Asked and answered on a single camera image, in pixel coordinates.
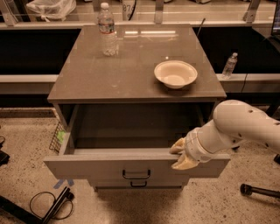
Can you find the wire basket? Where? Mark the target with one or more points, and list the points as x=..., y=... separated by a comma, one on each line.
x=57, y=138

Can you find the black stand leg right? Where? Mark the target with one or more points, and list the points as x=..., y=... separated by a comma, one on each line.
x=249, y=190

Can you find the clear water bottle on ledge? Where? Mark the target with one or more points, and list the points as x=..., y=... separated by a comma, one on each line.
x=230, y=66

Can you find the grey drawer cabinet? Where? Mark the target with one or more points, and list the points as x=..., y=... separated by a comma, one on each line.
x=89, y=77

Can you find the white bowl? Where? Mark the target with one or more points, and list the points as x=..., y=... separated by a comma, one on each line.
x=175, y=74

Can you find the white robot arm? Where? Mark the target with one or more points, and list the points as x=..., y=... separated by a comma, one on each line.
x=234, y=122

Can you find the clear water bottle on cabinet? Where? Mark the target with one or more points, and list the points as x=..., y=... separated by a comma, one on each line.
x=106, y=24

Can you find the clear plastic bag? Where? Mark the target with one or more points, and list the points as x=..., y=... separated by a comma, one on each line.
x=52, y=9

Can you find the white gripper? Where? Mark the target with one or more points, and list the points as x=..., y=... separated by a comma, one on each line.
x=192, y=147

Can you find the grey bottom drawer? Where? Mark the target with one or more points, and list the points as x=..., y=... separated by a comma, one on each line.
x=169, y=182

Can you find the grey drawer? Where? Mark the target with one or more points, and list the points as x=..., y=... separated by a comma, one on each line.
x=169, y=182
x=129, y=142

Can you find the grey top drawer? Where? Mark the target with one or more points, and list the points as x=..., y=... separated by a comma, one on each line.
x=129, y=142

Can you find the blue tape cross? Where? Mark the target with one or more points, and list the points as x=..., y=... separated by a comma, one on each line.
x=64, y=182

